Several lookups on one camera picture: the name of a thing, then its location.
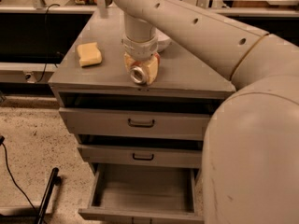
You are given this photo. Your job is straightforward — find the grey top drawer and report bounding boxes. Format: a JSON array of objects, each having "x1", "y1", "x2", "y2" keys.
[{"x1": 59, "y1": 108, "x2": 210, "y2": 141}]

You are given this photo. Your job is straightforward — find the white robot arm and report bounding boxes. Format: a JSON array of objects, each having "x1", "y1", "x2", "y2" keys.
[{"x1": 114, "y1": 0, "x2": 299, "y2": 224}]

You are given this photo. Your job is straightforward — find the white ceramic bowl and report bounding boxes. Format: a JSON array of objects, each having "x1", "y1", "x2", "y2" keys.
[{"x1": 156, "y1": 30, "x2": 171, "y2": 52}]

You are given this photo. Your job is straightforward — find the black floor cable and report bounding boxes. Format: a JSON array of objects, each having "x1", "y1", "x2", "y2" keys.
[{"x1": 0, "y1": 135, "x2": 49, "y2": 224}]

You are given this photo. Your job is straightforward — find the grey open bottom drawer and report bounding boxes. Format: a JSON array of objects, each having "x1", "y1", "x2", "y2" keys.
[{"x1": 78, "y1": 164, "x2": 204, "y2": 224}]

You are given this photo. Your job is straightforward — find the grey middle drawer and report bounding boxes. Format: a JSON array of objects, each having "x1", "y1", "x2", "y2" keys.
[{"x1": 78, "y1": 145, "x2": 202, "y2": 169}]

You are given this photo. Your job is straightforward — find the yellow sponge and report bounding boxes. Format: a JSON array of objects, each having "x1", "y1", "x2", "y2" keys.
[{"x1": 77, "y1": 42, "x2": 102, "y2": 67}]

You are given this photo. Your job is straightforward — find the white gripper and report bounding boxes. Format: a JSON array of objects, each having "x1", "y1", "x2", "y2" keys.
[{"x1": 122, "y1": 35, "x2": 159, "y2": 85}]

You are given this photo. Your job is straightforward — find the grey metal drawer cabinet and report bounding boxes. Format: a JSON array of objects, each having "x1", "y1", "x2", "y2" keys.
[{"x1": 49, "y1": 7, "x2": 236, "y2": 173}]

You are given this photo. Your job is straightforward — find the black metal stand leg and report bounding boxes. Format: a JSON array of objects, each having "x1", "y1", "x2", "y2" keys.
[{"x1": 35, "y1": 167, "x2": 61, "y2": 224}]

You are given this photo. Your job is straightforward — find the orange coke can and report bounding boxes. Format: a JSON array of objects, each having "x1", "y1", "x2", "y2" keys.
[{"x1": 129, "y1": 53, "x2": 160, "y2": 85}]

